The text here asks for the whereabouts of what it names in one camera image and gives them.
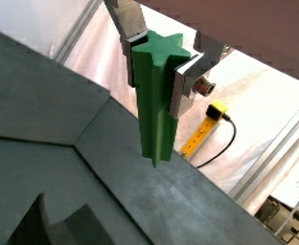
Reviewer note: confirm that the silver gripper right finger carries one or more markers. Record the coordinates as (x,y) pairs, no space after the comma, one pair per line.
(190,81)

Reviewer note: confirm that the yellow sensor with bracket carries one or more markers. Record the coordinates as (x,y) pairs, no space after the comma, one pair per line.
(214,114)

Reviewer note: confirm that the green star-profile bar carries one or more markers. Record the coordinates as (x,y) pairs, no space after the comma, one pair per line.
(157,58)

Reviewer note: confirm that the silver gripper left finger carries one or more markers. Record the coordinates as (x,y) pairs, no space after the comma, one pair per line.
(129,20)

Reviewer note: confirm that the black curved fixture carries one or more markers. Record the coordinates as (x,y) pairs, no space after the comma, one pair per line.
(79,229)

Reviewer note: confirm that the aluminium frame rail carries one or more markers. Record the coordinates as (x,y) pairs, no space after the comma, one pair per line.
(267,161)

